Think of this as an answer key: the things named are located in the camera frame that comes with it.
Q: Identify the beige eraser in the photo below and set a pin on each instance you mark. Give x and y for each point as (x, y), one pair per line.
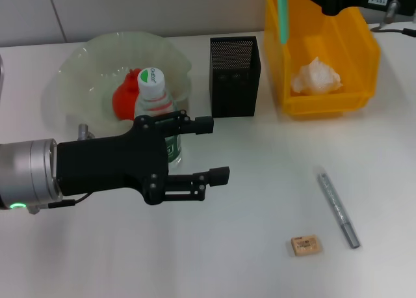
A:
(305, 245)

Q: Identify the silver glitter pen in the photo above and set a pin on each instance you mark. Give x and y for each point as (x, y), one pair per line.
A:
(338, 210)

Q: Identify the clear green-label water bottle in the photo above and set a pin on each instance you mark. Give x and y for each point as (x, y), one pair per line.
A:
(151, 83)

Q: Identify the mint green pen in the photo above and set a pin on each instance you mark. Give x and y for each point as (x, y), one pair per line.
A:
(282, 15)

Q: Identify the yellow plastic bin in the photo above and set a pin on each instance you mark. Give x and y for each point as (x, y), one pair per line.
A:
(341, 50)

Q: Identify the black mesh pen holder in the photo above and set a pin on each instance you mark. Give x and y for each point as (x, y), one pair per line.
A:
(234, 93)

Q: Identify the white paper ball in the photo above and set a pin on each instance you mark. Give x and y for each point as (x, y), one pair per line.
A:
(315, 78)

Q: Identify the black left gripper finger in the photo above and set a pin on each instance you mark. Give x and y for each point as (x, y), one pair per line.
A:
(204, 125)
(220, 176)

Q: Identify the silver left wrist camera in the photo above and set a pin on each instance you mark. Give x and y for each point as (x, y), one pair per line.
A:
(1, 73)

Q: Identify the orange toy fruit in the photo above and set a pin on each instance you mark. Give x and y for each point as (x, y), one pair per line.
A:
(123, 99)

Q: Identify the green glass fruit plate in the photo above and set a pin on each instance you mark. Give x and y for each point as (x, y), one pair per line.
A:
(84, 80)

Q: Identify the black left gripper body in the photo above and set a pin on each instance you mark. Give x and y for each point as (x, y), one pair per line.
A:
(107, 164)

